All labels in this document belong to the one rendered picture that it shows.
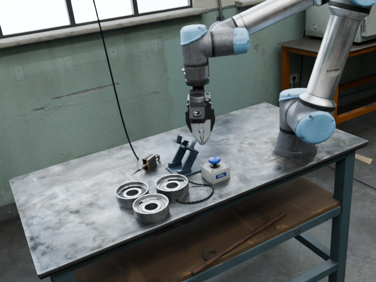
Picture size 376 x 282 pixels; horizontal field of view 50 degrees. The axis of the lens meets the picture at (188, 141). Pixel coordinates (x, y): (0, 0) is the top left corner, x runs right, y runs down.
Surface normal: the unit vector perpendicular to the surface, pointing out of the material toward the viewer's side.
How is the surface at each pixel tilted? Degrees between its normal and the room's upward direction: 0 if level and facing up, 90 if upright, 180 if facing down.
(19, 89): 90
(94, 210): 0
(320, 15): 90
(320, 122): 97
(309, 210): 0
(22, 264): 0
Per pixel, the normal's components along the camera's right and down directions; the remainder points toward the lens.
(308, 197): -0.10, -0.91
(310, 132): 0.05, 0.52
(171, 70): 0.48, 0.32
